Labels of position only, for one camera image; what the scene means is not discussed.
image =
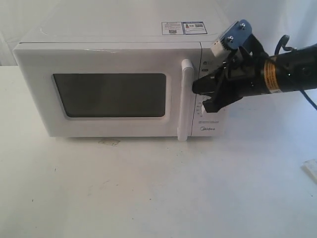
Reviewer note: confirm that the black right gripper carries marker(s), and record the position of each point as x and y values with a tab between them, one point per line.
240	79

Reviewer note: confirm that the white microwave door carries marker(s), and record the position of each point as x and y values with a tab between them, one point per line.
112	89

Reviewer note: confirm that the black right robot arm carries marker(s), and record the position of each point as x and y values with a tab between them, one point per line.
288	70

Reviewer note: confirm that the white Midea microwave oven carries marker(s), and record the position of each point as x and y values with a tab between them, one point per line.
110	25

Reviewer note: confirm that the white lower timer knob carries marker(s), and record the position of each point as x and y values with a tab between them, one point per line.
201	99

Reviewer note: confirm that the clear tape patch on table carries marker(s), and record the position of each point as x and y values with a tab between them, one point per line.
109	142

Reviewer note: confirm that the printed paper booklet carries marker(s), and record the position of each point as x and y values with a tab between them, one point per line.
310	168

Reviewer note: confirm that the wrist camera on blue bracket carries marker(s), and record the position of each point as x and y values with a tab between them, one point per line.
232	38

